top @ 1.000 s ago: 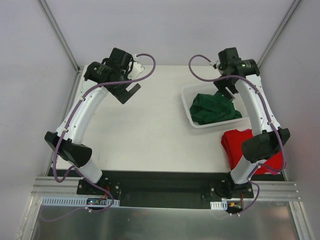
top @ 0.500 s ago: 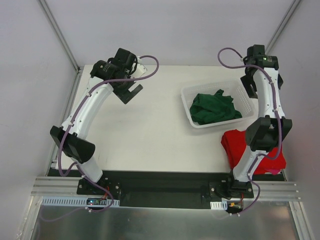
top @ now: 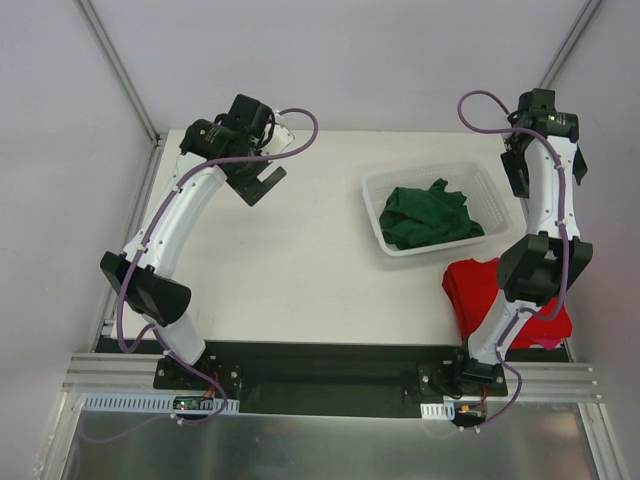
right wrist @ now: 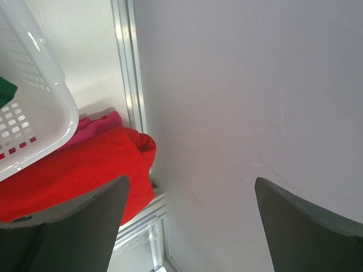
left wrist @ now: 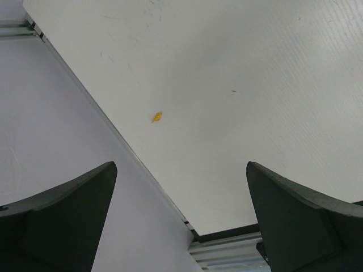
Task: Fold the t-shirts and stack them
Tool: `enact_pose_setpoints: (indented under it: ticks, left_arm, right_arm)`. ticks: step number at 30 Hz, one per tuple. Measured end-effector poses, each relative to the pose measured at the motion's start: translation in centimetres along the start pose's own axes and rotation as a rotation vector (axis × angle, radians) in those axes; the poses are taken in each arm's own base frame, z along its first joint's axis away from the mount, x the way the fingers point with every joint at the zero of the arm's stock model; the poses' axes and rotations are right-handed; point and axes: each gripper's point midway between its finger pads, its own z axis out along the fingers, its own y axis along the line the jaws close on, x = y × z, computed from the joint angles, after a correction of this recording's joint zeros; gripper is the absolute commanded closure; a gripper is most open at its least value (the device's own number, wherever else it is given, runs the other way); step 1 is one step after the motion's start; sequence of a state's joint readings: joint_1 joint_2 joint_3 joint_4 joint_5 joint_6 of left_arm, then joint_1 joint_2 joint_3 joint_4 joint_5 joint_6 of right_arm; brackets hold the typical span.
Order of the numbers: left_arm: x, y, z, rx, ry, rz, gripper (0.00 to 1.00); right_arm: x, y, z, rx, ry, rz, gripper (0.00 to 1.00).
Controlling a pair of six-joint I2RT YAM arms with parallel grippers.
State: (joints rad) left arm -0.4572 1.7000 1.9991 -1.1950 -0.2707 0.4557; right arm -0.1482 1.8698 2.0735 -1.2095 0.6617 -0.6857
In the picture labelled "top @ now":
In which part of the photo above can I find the white plastic basket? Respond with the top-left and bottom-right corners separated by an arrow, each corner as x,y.
361,161 -> 512,257

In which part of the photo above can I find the green t shirt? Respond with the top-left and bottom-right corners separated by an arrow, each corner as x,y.
379,178 -> 485,251

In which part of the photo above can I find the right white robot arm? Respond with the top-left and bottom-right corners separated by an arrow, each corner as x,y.
449,88 -> 593,395

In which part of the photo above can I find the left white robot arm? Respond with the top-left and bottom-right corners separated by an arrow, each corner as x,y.
100,94 -> 292,389

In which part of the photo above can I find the red folded t shirt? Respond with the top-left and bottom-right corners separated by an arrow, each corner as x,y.
442,258 -> 573,350

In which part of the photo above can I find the pink folded t shirt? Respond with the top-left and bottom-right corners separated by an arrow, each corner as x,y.
531,338 -> 562,350

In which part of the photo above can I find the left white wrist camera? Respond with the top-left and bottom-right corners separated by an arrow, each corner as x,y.
267,110 -> 295,155

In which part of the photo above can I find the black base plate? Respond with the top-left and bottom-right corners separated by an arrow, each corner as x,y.
153,341 -> 508,418

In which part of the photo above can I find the aluminium frame rail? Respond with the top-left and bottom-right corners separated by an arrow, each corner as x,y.
62,353 -> 605,403

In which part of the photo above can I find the right white cable duct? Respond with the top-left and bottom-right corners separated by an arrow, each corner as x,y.
420,400 -> 455,421

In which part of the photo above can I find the white cable duct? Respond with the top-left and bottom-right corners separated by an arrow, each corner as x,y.
84,393 -> 240,416
420,400 -> 455,421

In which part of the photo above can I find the left white cable duct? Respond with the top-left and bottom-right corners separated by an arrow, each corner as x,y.
84,393 -> 240,416

